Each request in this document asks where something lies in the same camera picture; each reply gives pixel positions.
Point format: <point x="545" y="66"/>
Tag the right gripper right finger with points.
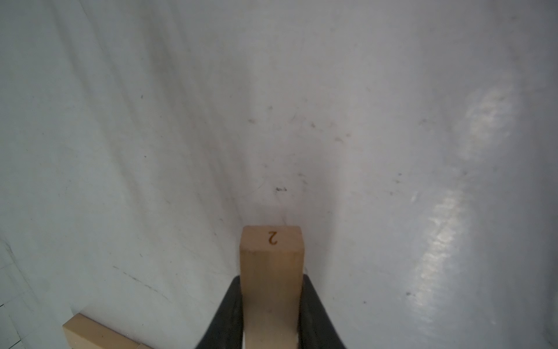
<point x="316" y="331"/>

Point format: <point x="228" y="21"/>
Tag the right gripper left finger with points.
<point x="226" y="330"/>

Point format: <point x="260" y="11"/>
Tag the natural block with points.
<point x="84" y="333"/>
<point x="271" y="275"/>

